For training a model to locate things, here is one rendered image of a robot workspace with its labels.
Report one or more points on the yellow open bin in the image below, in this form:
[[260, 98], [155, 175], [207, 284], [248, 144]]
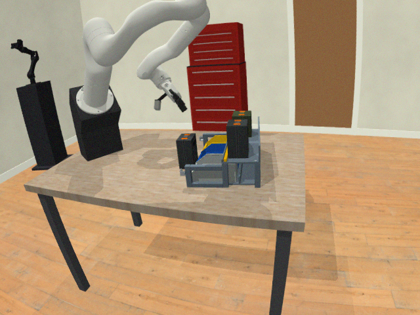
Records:
[[217, 139]]

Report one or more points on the blue bin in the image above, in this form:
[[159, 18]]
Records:
[[213, 149]]

